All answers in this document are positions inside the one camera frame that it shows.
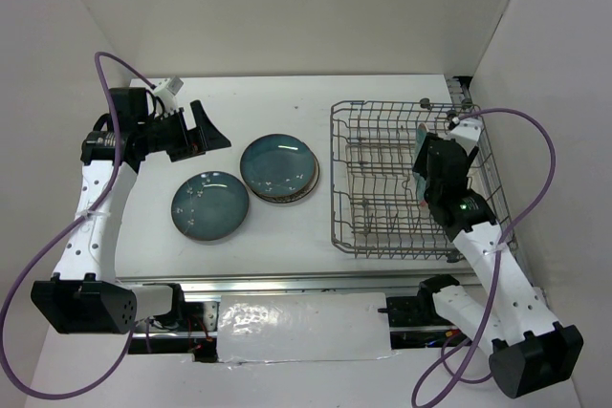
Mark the grey wire dish rack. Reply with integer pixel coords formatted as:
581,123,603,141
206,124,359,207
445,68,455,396
330,100,511,263

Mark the dark teal plate left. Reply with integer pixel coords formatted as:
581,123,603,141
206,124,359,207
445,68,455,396
170,171,250,242

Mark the red teal floral plate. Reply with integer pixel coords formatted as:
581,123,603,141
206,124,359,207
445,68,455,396
412,123,428,206

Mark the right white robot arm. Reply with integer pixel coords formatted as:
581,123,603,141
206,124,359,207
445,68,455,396
414,134,584,398

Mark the dark teal plate stacked top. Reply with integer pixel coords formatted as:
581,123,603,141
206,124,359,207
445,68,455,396
239,134,317,199

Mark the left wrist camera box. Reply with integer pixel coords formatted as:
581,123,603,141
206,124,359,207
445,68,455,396
153,76,184,115

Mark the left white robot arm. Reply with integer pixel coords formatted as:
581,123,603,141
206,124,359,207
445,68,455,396
31,87,230,334

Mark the aluminium mounting rail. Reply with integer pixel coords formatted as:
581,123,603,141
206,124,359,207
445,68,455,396
107,75,532,356

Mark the patterned plate under stack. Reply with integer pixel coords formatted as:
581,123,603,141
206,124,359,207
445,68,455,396
245,153,319,204

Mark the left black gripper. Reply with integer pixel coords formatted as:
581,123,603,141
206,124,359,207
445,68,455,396
139,99,230,162

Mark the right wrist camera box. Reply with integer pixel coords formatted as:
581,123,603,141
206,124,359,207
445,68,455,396
446,118,483,153

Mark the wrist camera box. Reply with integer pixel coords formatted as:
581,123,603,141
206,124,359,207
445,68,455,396
446,118,483,153
153,76,184,115

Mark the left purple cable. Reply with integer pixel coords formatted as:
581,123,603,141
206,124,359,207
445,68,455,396
0,51,159,399

